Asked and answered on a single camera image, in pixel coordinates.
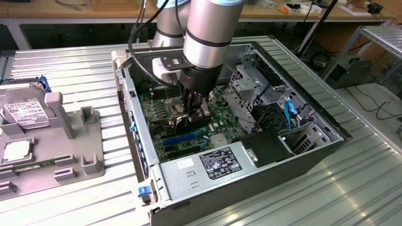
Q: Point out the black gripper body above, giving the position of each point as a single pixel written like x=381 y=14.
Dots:
x=202 y=80

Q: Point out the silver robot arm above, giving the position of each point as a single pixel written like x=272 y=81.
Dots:
x=208 y=30

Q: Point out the CPU socket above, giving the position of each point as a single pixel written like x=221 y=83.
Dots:
x=176 y=107

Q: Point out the silver socket cover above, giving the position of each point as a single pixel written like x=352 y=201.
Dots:
x=208 y=109

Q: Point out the green motherboard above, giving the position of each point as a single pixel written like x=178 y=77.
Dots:
x=220 y=122

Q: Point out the silver drive cage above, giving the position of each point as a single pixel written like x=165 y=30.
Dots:
x=248 y=84

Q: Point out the long black expansion slot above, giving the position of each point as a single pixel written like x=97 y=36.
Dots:
x=166 y=136

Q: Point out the blue expansion slot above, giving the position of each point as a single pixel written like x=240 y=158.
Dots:
x=177 y=140

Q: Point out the silver chipset heatsink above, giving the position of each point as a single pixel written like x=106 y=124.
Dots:
x=220 y=141

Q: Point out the short black expansion slot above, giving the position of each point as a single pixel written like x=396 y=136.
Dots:
x=182 y=149

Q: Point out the silver power supply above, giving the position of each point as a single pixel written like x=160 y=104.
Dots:
x=182 y=174

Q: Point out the perforated silver disk bay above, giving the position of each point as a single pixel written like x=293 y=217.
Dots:
x=308 y=139

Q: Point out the grey parts rack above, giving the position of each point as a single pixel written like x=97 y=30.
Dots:
x=78 y=146

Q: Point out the blue case latch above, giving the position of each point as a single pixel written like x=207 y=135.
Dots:
x=144 y=191

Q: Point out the white orange box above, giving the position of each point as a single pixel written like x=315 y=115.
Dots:
x=301 y=9

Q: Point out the black stand pole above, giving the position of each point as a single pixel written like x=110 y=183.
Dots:
x=321 y=21

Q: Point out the black silver PC case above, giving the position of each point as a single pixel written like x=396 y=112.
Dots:
x=283 y=188

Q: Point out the blue disk carrier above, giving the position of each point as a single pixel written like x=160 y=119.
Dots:
x=45 y=84

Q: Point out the dark grey equipment box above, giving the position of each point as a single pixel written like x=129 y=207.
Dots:
x=349 y=73

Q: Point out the silver hard disk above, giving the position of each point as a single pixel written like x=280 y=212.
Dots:
x=25 y=110

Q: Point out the wooden desk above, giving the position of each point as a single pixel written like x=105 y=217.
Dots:
x=64 y=14

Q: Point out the green RAM stick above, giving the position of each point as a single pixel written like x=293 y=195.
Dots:
x=32 y=166

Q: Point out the silver CPU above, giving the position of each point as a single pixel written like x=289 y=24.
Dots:
x=18 y=150

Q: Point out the black power adapter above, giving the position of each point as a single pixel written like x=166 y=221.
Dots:
x=375 y=8

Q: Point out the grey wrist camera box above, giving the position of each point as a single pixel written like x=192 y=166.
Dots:
x=166 y=76

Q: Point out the aluminium profile frame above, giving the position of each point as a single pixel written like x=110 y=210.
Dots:
x=387 y=35

